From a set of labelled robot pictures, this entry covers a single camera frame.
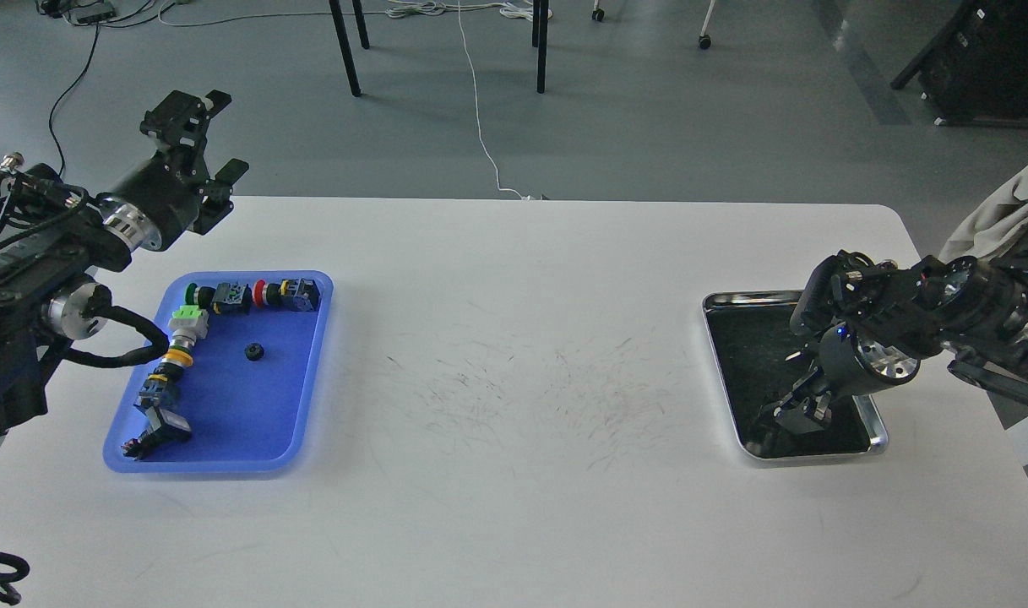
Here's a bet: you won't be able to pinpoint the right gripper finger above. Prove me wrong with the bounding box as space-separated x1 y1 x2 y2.
776 363 827 405
759 388 835 436

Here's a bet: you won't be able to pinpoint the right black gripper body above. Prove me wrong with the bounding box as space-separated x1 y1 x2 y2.
813 326 922 398

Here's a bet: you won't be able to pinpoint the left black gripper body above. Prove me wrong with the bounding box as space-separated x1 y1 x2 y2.
101 151 214 252

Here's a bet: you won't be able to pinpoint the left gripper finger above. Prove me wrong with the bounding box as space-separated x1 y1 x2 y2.
192 159 250 236
139 90 232 166

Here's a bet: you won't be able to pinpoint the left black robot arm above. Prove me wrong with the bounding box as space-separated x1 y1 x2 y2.
0 90 248 436

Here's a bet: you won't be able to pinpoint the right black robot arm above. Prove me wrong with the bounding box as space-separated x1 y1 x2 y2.
752 251 1028 435

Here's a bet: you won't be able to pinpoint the metal tray with black mat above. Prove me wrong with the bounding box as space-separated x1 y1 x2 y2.
702 290 889 466

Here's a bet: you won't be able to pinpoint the beige cloth on chair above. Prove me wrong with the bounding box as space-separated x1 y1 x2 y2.
938 165 1028 261

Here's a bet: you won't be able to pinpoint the blue plastic tray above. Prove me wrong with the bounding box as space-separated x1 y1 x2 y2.
103 270 335 473

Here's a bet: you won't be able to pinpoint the black cabinet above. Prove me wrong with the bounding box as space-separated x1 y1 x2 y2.
889 1 1028 128

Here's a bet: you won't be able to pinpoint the black table legs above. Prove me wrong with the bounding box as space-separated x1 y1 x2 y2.
329 0 550 97

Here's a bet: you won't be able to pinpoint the green push button switch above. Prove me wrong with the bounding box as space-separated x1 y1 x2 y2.
184 282 253 316

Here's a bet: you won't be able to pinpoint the black floor cable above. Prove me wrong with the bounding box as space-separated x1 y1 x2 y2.
36 0 164 178

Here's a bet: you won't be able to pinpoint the white green button switch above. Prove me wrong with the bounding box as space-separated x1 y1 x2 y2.
169 305 209 351

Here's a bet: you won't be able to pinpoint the red push button switch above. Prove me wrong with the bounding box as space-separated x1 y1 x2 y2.
252 278 321 312

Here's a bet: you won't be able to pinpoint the yellow ring button switch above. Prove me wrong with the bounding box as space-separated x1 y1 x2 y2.
133 346 193 412

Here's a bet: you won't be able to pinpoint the white floor cable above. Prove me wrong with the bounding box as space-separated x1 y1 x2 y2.
157 0 553 202

